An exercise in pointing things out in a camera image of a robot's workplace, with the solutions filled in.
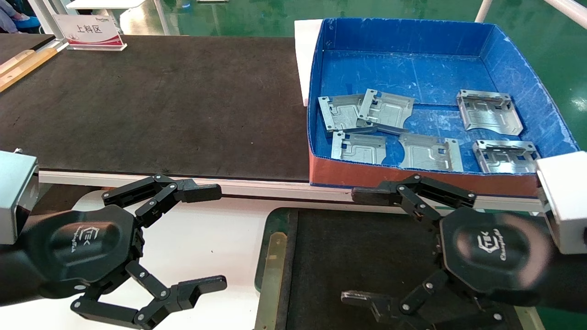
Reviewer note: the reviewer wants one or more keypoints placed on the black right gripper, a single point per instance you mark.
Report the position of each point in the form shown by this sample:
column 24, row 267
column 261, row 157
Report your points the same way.
column 495, row 250

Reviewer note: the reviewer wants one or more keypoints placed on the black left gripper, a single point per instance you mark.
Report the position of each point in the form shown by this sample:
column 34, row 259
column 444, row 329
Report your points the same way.
column 87, row 243

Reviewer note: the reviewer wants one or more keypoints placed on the grey metal plate part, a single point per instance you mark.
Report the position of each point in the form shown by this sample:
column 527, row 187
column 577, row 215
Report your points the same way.
column 431, row 153
column 506, row 158
column 339, row 112
column 357, row 149
column 385, row 110
column 488, row 112

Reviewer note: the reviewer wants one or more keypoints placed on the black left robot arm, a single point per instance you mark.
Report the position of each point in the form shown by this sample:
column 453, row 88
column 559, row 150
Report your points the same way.
column 13, row 275

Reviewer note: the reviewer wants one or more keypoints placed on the black tray container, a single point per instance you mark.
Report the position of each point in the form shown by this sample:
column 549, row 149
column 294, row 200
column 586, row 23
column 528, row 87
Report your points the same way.
column 348, row 256

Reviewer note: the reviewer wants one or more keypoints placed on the black table mat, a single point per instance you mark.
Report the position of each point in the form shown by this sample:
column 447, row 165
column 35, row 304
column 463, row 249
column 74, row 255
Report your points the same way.
column 160, row 105

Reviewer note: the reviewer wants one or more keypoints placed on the blue cardboard box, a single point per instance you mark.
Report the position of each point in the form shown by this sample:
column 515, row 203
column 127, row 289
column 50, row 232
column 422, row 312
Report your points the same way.
column 412, row 68

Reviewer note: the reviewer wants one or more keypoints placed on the white red sign card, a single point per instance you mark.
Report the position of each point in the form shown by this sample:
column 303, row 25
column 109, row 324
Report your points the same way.
column 89, row 32

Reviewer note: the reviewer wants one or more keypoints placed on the wooden strip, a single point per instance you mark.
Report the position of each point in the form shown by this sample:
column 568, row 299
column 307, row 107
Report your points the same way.
column 25, row 66

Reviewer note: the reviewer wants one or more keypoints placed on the person in blue clothes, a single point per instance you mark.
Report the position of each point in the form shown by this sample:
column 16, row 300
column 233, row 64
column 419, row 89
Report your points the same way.
column 11, row 16

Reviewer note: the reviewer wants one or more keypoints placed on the white table edge rail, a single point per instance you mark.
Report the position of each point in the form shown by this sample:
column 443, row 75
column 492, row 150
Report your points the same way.
column 275, row 188

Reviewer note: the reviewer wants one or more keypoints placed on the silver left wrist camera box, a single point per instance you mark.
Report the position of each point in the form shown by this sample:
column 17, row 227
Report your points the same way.
column 16, row 197

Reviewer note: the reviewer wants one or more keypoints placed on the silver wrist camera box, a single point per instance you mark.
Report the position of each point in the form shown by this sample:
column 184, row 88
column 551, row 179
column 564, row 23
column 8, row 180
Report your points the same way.
column 566, row 201
column 16, row 197

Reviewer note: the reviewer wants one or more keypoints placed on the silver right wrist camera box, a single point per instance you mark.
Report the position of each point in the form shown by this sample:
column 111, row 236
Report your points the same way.
column 566, row 201

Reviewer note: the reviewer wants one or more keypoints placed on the white frame tube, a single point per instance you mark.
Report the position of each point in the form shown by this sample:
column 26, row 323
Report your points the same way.
column 483, row 10
column 568, row 11

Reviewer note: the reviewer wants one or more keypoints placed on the aluminium frame post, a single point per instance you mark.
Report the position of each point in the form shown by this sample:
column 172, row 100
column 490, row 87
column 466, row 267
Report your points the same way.
column 46, row 18

